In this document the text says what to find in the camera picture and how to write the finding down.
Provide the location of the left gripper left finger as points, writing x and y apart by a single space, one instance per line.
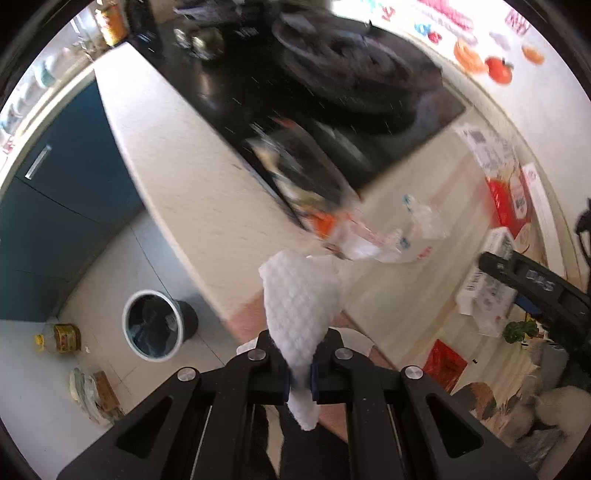
209 425

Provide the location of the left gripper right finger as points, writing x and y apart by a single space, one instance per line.
403 425

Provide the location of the white paper towel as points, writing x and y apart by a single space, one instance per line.
301 296

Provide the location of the white round trash bin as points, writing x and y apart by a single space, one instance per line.
186 317

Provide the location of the black trash bag liner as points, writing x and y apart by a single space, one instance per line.
152 326

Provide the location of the blue kitchen cabinets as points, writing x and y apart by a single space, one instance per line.
69 197

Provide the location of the white cardboard box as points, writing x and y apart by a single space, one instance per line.
486 300

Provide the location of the small red plastic bag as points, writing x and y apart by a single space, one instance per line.
445 365

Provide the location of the brown wooden board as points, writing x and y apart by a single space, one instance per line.
108 401

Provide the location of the red packaging bag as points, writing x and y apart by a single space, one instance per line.
512 200

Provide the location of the white plastic bag of vegetables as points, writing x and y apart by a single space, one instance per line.
83 391

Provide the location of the clear plastic wrapper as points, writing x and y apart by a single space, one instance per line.
351 239

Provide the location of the black gas stove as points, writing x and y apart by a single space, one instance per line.
246 89

